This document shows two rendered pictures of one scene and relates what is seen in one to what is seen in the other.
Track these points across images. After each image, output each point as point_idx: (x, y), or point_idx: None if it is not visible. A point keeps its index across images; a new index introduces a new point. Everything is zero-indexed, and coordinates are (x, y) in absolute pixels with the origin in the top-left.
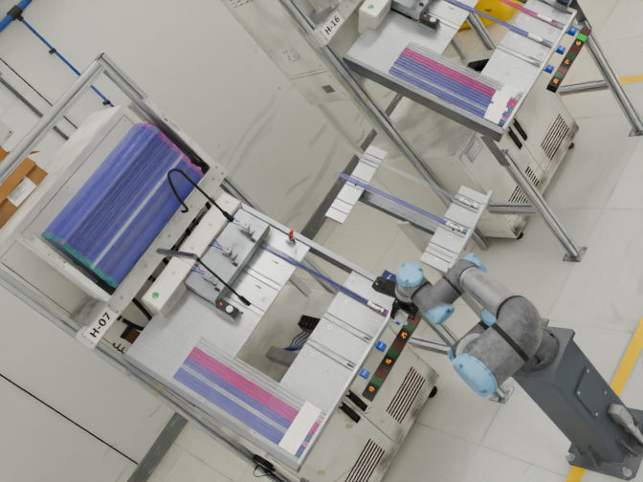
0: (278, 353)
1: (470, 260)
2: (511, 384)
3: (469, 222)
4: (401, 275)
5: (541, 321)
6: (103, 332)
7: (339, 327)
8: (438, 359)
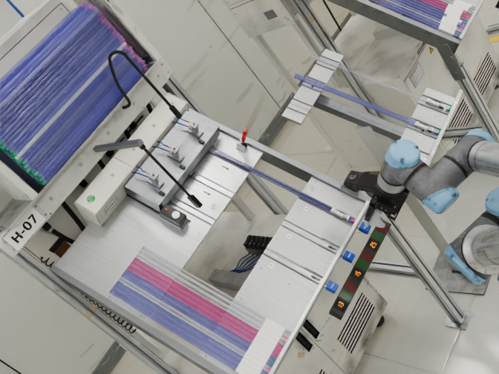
0: (223, 275)
1: (478, 135)
2: (469, 309)
3: (439, 123)
4: (394, 153)
5: None
6: (28, 237)
7: (300, 236)
8: (382, 288)
